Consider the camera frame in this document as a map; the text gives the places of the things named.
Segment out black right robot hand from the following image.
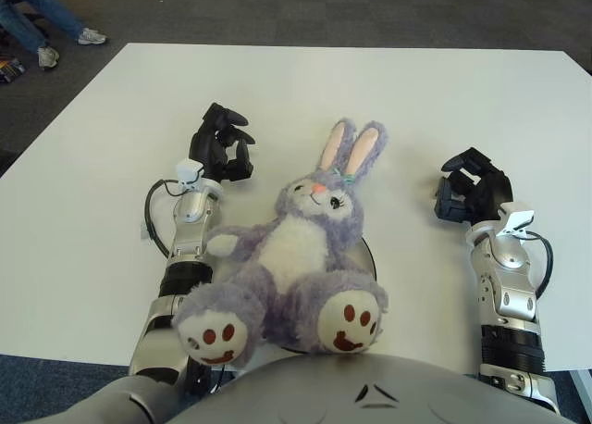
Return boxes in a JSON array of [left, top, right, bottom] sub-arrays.
[[433, 147, 514, 225]]

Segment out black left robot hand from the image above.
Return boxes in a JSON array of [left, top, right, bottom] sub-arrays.
[[188, 102, 257, 184]]

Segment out purple bunny plush doll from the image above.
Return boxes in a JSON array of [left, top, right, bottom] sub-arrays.
[[171, 117, 389, 366]]

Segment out white plate with black rim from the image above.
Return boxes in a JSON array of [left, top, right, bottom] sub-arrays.
[[216, 236, 376, 354]]

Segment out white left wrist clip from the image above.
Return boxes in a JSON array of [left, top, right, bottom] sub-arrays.
[[175, 160, 204, 196]]

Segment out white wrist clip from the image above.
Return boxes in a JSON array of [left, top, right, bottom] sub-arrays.
[[175, 160, 204, 196], [499, 209, 536, 238]]

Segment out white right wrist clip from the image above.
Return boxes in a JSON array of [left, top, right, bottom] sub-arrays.
[[499, 209, 536, 238]]

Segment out white sneaker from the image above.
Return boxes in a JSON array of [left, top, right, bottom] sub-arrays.
[[77, 27, 108, 46], [36, 45, 60, 69]]

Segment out blue jeans leg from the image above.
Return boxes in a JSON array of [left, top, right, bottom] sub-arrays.
[[0, 0, 50, 53], [0, 0, 87, 39]]

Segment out white table leg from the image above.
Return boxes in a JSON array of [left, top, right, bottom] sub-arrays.
[[567, 368, 592, 424]]

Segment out grey robot torso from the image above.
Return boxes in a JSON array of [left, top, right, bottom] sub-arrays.
[[170, 351, 563, 424]]

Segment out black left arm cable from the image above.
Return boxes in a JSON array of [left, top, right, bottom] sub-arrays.
[[144, 178, 228, 395]]

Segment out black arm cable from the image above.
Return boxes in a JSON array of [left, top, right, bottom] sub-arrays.
[[520, 231, 554, 300], [144, 178, 228, 395]]

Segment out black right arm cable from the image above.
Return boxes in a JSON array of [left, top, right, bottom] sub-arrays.
[[520, 231, 554, 300]]

